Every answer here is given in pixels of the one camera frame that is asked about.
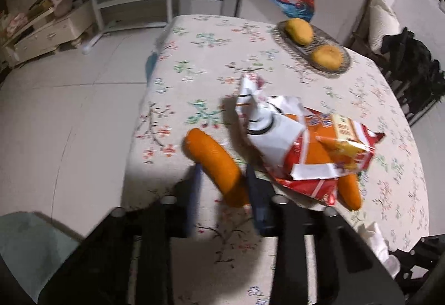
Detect orange peel piece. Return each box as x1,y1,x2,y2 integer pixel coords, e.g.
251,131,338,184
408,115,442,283
185,128,249,208
338,173,362,211

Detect white tissue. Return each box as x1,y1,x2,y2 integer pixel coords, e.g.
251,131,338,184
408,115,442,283
357,222,401,279

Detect red white snack wrapper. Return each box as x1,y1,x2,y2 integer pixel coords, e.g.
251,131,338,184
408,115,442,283
235,74,385,205

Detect floral tablecloth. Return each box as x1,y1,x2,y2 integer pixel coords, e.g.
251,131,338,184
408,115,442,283
119,14,430,305

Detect checkered under tablecloth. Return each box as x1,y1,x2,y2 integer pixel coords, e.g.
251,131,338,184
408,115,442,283
145,52,159,83

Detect yellow mango near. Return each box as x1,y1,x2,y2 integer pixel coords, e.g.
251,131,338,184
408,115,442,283
311,44,343,71

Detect yellow mango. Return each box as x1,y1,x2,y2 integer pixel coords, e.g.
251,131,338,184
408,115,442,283
285,18,314,46
311,44,343,71

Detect yellow mango far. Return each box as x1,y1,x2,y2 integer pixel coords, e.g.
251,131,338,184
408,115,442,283
285,18,314,46

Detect teal plastic stool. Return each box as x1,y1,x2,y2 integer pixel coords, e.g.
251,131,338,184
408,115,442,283
1,211,81,304

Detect wooden chair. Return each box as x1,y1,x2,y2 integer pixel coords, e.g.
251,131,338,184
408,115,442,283
345,0,389,67

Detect black folding chairs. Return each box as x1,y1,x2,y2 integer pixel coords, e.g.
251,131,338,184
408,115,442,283
387,59,444,126

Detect black jacket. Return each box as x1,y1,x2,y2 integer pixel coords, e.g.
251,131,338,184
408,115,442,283
380,26,445,108

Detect white cushion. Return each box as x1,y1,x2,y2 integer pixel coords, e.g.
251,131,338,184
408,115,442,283
368,0,402,54

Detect cream tv stand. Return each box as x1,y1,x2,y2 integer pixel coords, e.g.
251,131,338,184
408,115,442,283
1,0,95,68

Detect pink kettlebell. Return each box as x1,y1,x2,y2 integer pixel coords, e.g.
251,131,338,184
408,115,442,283
51,0,72,18

